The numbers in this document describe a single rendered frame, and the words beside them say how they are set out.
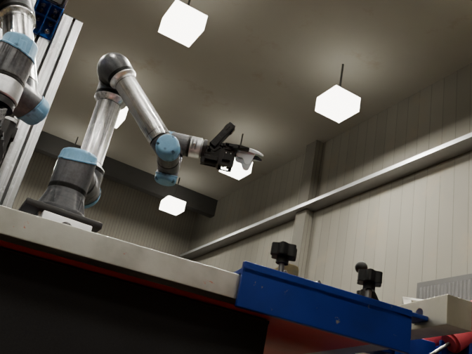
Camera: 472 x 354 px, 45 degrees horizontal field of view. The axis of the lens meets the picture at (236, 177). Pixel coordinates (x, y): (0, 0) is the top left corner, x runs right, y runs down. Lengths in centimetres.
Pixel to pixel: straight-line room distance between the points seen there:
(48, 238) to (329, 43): 728
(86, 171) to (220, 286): 100
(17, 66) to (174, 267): 59
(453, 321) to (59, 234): 62
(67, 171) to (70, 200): 10
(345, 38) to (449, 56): 136
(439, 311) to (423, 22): 669
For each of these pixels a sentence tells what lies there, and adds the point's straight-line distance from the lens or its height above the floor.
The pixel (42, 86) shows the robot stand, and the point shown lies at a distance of 206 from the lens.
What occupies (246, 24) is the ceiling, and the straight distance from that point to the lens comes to 788.
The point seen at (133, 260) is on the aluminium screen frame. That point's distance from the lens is 83.
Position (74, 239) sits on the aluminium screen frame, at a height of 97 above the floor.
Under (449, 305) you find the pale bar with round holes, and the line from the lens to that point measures 99.
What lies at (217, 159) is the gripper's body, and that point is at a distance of 196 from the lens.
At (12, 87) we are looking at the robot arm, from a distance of 122.
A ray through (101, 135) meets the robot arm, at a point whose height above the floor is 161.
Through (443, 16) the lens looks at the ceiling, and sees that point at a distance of 750.
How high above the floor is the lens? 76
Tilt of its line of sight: 25 degrees up
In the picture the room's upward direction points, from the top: 12 degrees clockwise
